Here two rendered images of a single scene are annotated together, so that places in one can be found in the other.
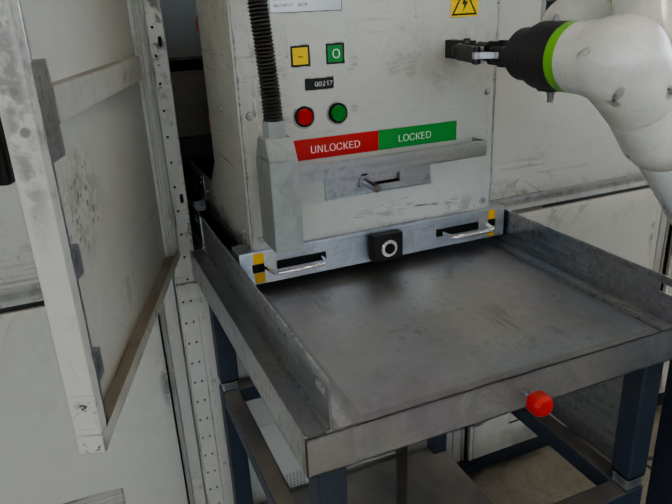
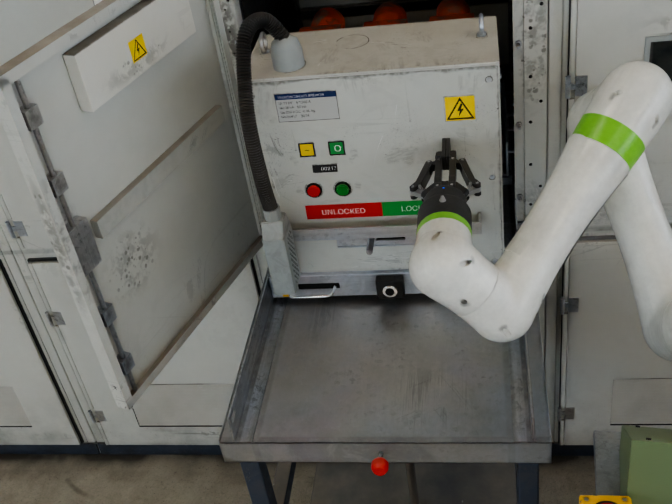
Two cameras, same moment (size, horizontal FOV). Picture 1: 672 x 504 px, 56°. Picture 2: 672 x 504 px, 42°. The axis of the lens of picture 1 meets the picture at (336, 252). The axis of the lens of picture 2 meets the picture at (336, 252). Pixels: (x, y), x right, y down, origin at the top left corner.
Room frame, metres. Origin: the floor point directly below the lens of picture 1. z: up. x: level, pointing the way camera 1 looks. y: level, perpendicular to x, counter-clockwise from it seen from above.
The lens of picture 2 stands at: (-0.20, -0.84, 2.09)
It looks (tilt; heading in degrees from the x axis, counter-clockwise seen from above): 36 degrees down; 35
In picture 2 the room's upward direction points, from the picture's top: 10 degrees counter-clockwise
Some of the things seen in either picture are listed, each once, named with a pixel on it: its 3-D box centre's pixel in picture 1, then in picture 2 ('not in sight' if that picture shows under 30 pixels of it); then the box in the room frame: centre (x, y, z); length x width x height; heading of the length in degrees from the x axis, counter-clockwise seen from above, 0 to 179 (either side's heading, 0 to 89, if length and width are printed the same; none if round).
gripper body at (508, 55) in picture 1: (520, 53); (445, 199); (0.97, -0.29, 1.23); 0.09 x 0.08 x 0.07; 22
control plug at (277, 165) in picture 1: (279, 192); (281, 251); (0.95, 0.08, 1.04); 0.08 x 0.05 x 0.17; 22
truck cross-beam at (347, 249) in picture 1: (377, 240); (391, 276); (1.11, -0.08, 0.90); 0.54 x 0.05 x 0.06; 112
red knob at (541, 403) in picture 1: (534, 400); (380, 462); (0.69, -0.25, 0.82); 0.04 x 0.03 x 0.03; 22
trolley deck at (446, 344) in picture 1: (401, 294); (392, 329); (1.02, -0.11, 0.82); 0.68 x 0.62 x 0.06; 22
